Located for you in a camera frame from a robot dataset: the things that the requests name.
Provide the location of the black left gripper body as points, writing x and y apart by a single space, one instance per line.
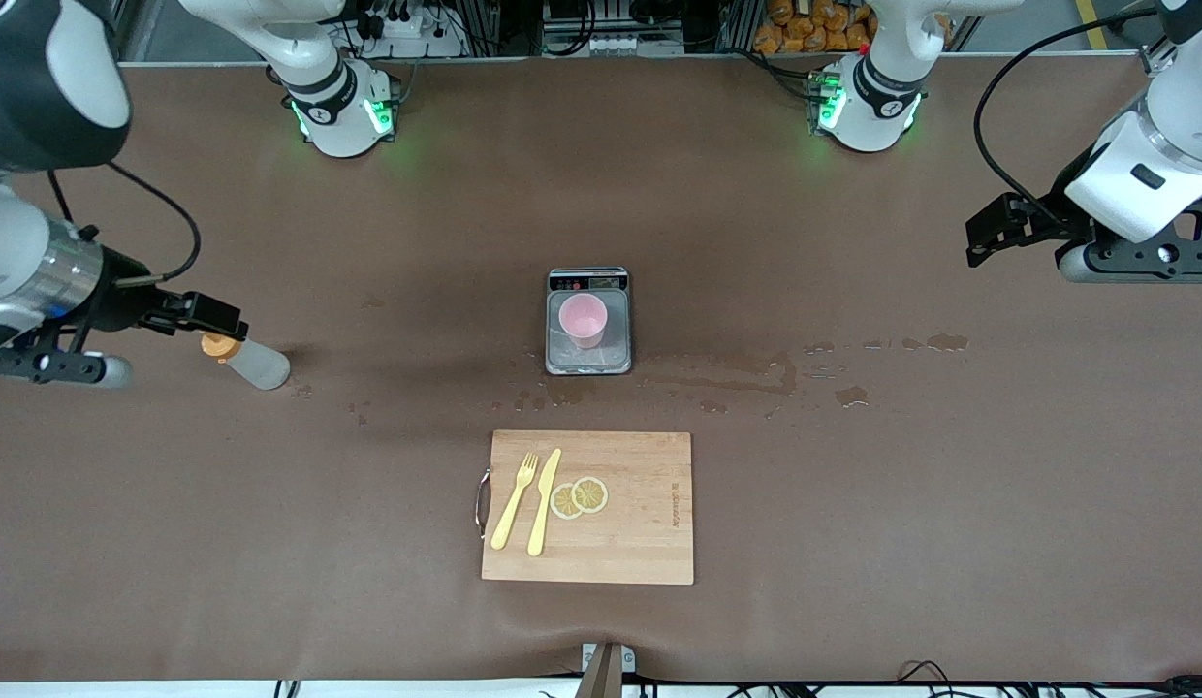
1055 224

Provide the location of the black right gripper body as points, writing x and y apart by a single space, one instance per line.
122 291

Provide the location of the clear sauce bottle orange cap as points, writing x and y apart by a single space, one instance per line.
262 366

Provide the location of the pink plastic cup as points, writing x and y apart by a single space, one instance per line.
584 325

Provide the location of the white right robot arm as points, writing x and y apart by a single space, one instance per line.
334 107

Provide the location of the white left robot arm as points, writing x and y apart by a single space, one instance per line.
1144 165

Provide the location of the orange snack pile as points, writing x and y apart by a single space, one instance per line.
814 29

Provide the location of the white power strip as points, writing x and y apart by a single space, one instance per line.
412 39

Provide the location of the brown table cover mat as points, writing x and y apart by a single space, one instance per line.
853 543

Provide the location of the yellow plastic fork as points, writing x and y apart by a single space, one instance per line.
514 504

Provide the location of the silver digital kitchen scale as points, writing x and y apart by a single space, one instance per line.
588 364

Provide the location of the yellow plastic knife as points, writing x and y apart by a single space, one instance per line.
543 504

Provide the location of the lemon slice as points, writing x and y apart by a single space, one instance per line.
562 504
591 494

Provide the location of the wooden cutting board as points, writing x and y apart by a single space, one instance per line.
640 533

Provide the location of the aluminium frame rail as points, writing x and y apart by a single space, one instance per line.
1158 66

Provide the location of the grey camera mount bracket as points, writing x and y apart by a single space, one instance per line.
608 669

